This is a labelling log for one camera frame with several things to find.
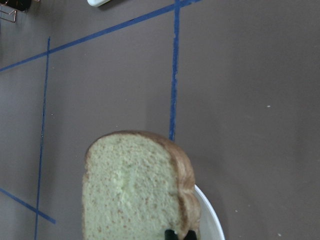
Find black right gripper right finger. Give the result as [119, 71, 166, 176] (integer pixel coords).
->
[184, 230, 197, 240]

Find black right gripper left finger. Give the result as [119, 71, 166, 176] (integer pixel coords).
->
[164, 229, 178, 240]

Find bread slice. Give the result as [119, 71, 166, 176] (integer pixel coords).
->
[82, 130, 201, 240]

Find cream bear tray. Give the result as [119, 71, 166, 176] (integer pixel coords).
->
[87, 0, 110, 7]

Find white round plate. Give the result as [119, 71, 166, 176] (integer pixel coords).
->
[195, 185, 226, 240]

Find copper wire bottle rack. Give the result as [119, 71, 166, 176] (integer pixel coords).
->
[0, 0, 41, 23]

